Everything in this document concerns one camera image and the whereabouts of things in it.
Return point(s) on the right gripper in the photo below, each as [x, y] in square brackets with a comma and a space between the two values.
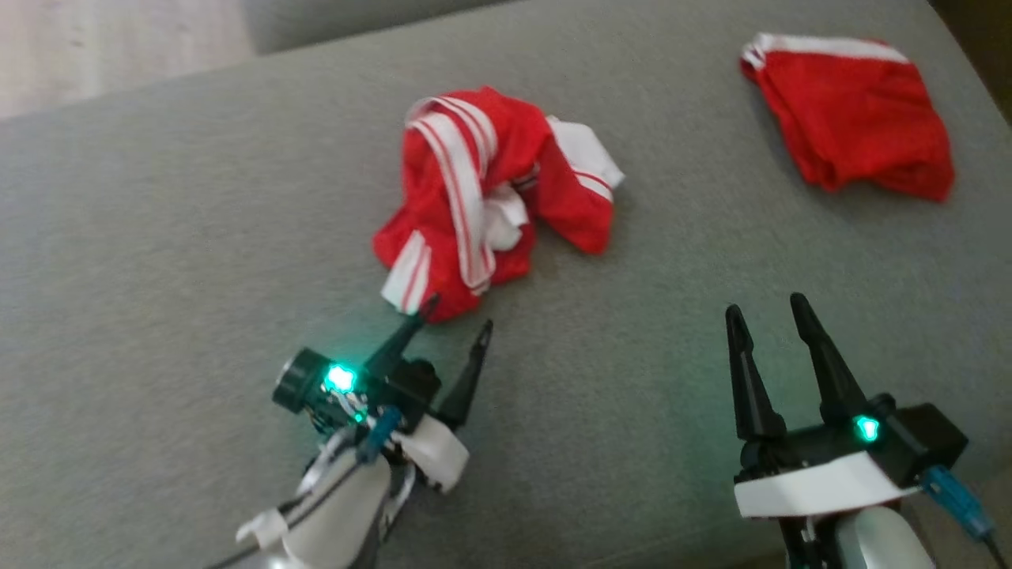
[822, 474]

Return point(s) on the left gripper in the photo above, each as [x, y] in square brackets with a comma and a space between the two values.
[407, 395]

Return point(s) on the red garment with white stripes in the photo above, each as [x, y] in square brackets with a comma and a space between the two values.
[443, 197]

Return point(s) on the red shorts with white band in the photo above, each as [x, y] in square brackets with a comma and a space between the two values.
[858, 118]

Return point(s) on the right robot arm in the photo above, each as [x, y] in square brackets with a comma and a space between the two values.
[877, 541]

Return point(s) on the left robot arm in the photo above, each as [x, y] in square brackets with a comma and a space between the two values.
[340, 521]

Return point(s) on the large grey sofa seat cushion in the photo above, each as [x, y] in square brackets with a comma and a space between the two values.
[198, 237]

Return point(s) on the small grey sofa cushion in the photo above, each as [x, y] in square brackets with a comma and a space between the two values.
[316, 20]

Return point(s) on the yellow furniture piece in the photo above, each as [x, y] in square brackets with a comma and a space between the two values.
[988, 47]

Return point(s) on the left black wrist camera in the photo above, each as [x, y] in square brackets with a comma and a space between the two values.
[296, 383]

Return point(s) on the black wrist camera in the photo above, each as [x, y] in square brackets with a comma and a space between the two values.
[929, 438]
[296, 383]

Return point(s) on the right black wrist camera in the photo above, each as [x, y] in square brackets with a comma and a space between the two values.
[929, 438]

